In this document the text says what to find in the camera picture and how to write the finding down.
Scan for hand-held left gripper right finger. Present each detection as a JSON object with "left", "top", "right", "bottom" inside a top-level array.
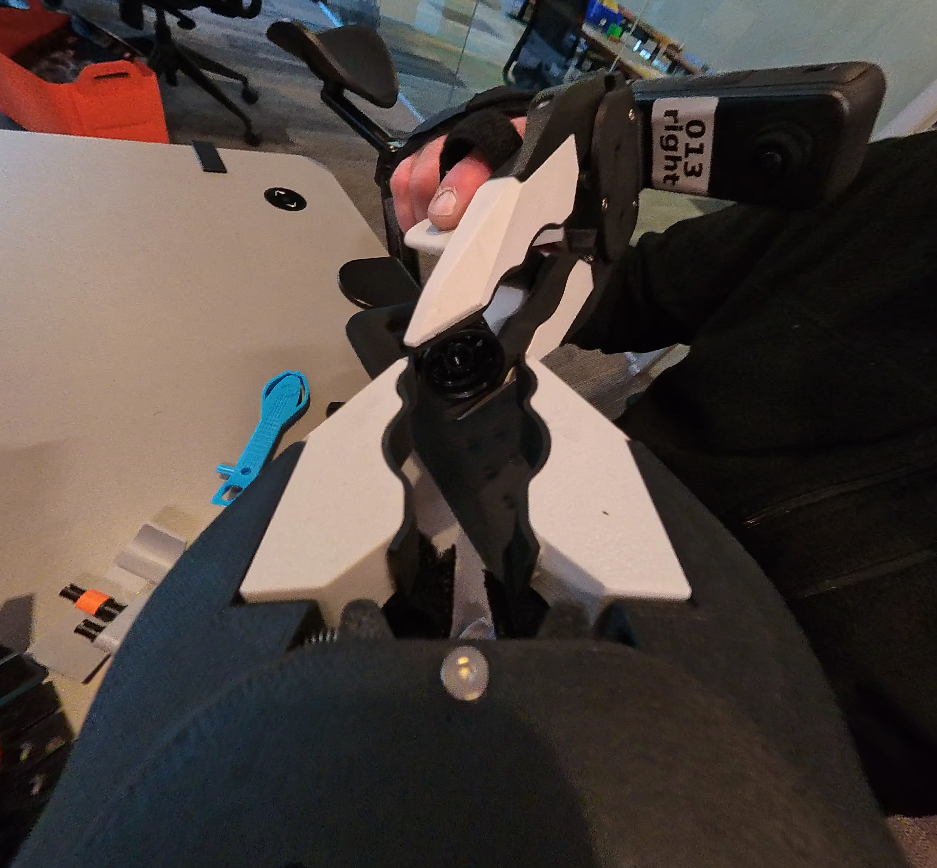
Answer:
[{"left": 512, "top": 357, "right": 693, "bottom": 609}]

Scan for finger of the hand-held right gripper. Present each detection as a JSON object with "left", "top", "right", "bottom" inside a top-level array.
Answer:
[
  {"left": 403, "top": 134, "right": 581, "bottom": 351},
  {"left": 501, "top": 249, "right": 595, "bottom": 365}
]

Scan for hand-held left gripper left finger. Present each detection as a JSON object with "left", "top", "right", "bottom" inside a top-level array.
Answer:
[{"left": 240, "top": 357, "right": 424, "bottom": 604}]

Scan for black toy wheel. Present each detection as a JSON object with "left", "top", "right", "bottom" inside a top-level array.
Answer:
[{"left": 417, "top": 326, "right": 506, "bottom": 402}]

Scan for person's right forearm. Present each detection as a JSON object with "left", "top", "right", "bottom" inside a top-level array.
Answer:
[{"left": 571, "top": 136, "right": 937, "bottom": 371}]

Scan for person's right hand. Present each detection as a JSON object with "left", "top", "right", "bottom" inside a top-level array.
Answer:
[{"left": 389, "top": 115, "right": 530, "bottom": 232}]

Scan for wooden work table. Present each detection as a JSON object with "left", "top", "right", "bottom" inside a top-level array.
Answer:
[{"left": 586, "top": 22, "right": 713, "bottom": 82}]

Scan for blue brick separator tool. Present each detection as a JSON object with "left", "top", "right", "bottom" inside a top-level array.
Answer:
[{"left": 211, "top": 370, "right": 312, "bottom": 507}]

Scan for blue storage bins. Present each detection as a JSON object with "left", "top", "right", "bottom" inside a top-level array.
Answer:
[{"left": 586, "top": 0, "right": 632, "bottom": 41}]

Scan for black perforated panel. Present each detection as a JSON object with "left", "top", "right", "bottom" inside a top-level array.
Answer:
[{"left": 344, "top": 303, "right": 550, "bottom": 576}]

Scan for grey panel assembly orange bushes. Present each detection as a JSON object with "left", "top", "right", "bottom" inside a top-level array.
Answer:
[{"left": 33, "top": 505, "right": 190, "bottom": 683}]

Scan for person's black clothed body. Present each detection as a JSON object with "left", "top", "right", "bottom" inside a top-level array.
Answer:
[{"left": 615, "top": 341, "right": 937, "bottom": 818}]

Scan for grey orange tracked toy robot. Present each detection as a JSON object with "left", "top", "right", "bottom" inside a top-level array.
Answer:
[{"left": 0, "top": 644, "right": 78, "bottom": 799}]

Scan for orange storage crate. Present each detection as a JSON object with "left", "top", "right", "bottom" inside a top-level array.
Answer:
[{"left": 0, "top": 0, "right": 171, "bottom": 144}]

